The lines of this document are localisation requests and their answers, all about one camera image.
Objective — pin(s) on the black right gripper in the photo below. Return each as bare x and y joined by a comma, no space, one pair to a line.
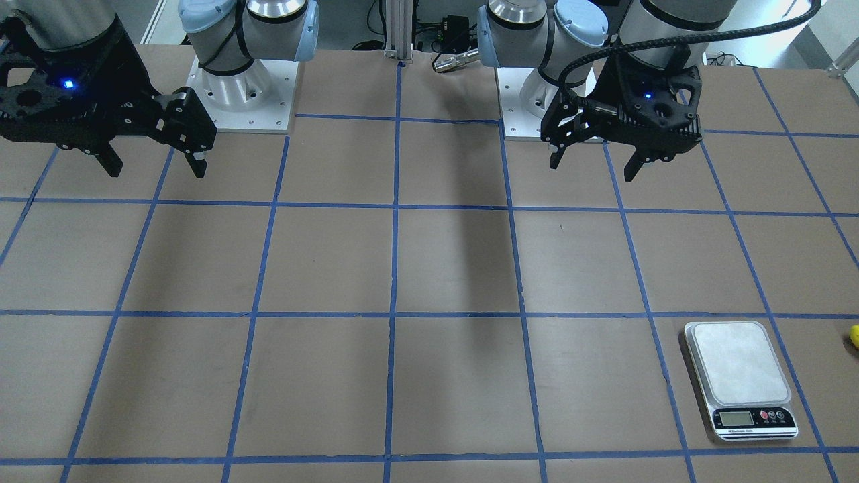
129,67

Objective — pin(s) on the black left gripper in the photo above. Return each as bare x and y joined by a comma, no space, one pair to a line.
609,85

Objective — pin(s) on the red yellow mango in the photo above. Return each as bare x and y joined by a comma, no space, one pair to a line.
854,336

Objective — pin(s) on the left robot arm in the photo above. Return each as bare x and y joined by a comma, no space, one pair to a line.
567,43

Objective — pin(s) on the silver digital kitchen scale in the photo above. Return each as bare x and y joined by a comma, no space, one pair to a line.
745,391

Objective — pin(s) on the aluminium frame post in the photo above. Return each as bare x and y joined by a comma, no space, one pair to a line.
399,29

